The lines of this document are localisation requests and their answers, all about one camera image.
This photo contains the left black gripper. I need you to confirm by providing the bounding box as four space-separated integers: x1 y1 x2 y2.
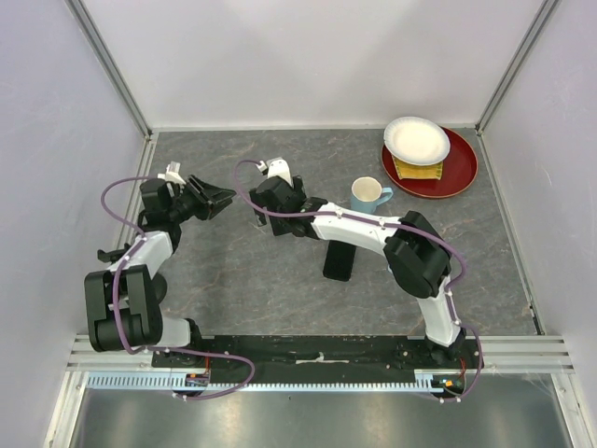
167 175 235 224

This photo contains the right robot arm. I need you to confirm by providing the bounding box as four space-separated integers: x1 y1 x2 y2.
249 176 466 368

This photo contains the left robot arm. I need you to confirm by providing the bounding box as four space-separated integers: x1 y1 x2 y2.
84 175 235 367

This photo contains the black phone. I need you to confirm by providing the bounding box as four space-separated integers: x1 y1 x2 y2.
323 241 356 282

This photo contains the light blue mug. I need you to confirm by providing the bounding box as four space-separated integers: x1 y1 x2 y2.
351 176 394 215

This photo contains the yellow sponge cloth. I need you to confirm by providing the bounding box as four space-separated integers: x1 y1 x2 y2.
392 156 443 180

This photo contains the white paper plate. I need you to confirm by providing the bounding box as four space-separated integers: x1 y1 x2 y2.
383 117 451 166

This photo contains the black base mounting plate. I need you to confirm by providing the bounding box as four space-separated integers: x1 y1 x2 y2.
151 333 484 385

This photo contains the red round tray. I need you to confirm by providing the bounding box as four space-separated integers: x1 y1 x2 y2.
381 127 479 200

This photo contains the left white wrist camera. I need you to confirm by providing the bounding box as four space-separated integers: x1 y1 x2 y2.
157 161 186 186

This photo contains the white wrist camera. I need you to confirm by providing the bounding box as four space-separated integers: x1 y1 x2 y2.
157 161 186 186
257 158 294 187

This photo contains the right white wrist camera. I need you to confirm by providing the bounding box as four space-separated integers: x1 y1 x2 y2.
257 158 294 187

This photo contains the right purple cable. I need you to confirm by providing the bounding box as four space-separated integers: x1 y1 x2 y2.
232 160 485 403

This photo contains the grey cable duct rail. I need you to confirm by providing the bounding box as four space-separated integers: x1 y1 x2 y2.
87 371 456 393

